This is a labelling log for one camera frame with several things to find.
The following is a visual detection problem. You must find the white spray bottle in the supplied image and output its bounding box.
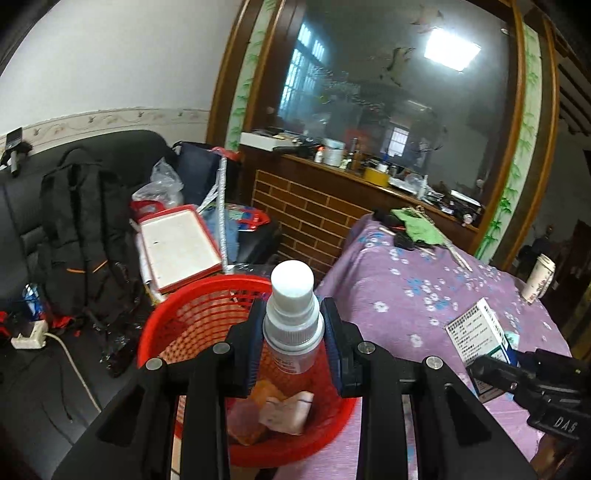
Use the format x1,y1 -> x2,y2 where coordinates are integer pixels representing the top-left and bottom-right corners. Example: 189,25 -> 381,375
263,260 -> 325,375

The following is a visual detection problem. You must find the white medicine box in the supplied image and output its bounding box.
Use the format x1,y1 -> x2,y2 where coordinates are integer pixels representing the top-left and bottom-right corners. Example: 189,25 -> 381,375
445,298 -> 512,403

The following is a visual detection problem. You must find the paper trash in basket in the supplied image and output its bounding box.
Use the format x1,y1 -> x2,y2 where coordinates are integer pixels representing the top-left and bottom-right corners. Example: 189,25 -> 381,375
226,380 -> 315,446

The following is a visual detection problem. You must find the red plastic basket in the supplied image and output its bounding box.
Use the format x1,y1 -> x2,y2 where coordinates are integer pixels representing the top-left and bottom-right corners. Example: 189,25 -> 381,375
137,275 -> 360,469

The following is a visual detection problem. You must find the purple floral tablecloth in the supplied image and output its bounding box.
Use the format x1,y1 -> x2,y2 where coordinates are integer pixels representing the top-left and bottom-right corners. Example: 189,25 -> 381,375
271,212 -> 574,480

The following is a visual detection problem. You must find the floral paper cup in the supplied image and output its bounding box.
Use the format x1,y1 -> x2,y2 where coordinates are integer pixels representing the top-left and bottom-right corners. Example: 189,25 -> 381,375
521,254 -> 555,304

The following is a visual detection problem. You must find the red framed white board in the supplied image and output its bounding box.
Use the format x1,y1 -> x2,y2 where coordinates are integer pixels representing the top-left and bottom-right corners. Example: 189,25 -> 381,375
139,205 -> 222,294

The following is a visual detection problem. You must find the black pouch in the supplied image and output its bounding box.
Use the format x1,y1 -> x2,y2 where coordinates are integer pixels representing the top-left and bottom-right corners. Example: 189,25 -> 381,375
372,210 -> 416,251

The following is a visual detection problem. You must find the green cloth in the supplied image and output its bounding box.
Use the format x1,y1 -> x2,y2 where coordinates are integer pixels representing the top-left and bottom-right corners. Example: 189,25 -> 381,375
391,207 -> 443,246

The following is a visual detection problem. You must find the wooden sticks bundle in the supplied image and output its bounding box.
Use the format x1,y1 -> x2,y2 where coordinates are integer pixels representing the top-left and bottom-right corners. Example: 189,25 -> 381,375
414,206 -> 473,272

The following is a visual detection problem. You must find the black sofa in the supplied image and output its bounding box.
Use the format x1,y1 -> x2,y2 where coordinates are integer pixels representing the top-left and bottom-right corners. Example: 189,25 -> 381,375
1,130 -> 177,479

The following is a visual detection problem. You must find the black backpack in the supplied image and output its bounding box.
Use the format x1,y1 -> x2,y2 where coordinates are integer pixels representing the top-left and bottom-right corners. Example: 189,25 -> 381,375
36,147 -> 143,330

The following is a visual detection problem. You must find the wooden counter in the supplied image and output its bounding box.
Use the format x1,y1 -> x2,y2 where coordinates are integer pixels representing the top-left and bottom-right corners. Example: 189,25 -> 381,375
238,146 -> 479,280

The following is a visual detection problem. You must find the white power strip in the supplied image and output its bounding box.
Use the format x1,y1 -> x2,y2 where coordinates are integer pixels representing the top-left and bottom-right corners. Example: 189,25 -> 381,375
11,320 -> 48,350

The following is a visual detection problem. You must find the clear plastic bag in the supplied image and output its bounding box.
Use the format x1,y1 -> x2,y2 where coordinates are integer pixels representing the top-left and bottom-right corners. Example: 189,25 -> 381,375
131,158 -> 184,208

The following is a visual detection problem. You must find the yellow container on counter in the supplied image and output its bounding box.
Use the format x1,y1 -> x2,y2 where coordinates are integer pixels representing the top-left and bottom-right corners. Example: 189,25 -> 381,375
363,167 -> 390,188

